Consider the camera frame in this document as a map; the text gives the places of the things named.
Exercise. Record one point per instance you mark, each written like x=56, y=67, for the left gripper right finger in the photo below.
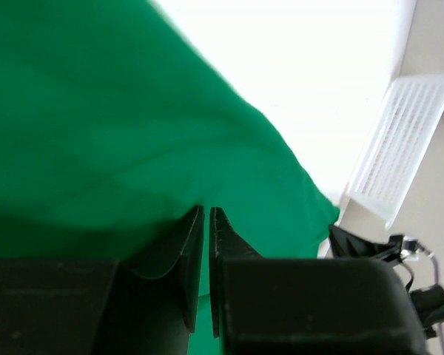
x=264, y=305

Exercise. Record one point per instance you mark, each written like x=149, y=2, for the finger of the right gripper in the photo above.
x=347, y=245

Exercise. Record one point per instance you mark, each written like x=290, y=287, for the green t shirt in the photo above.
x=112, y=128

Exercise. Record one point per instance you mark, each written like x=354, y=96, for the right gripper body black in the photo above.
x=429, y=302

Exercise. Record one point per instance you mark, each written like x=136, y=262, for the white plastic basket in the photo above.
x=406, y=121

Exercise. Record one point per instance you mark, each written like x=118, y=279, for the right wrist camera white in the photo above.
x=412, y=250

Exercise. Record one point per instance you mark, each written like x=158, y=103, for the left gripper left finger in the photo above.
x=146, y=304

